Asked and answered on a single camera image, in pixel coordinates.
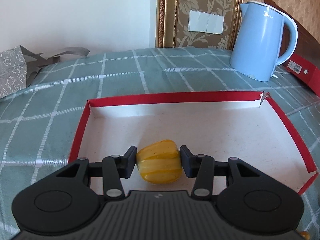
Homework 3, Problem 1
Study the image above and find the yellow ridged fruit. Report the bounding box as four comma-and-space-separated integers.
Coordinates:
136, 140, 182, 184

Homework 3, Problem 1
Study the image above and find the red shallow cardboard tray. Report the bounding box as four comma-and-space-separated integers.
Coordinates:
69, 91, 318, 193

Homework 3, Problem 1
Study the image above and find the green plaid bedsheet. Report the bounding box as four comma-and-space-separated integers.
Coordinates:
1, 47, 319, 239

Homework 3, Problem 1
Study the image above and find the light blue electric kettle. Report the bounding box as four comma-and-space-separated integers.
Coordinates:
230, 1, 298, 82

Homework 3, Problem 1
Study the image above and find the grey patterned gift bag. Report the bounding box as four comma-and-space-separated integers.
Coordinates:
1, 46, 89, 98

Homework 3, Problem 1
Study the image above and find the red box lid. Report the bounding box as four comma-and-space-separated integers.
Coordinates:
285, 54, 320, 96

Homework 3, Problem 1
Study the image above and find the white wall switch panel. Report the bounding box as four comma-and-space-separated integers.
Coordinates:
188, 10, 224, 35

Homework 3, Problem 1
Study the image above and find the gold picture frame moulding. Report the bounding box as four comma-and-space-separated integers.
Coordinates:
156, 0, 243, 49

